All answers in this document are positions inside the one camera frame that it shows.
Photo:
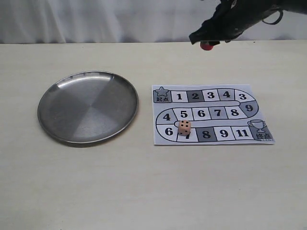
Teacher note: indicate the wooden die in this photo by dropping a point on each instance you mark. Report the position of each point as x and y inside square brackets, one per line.
[184, 127]

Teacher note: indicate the paper game board sheet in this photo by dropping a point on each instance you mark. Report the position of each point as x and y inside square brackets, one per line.
[219, 115]

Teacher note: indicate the round stainless steel plate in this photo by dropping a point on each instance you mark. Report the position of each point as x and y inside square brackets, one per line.
[88, 107]

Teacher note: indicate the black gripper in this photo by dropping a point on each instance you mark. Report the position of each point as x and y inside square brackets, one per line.
[229, 21]

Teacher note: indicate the white backdrop curtain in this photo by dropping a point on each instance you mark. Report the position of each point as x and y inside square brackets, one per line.
[102, 21]

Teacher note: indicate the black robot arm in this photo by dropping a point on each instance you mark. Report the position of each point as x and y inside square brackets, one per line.
[273, 6]

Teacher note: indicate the red cylinder game piece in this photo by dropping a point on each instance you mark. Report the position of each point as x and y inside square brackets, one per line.
[206, 46]

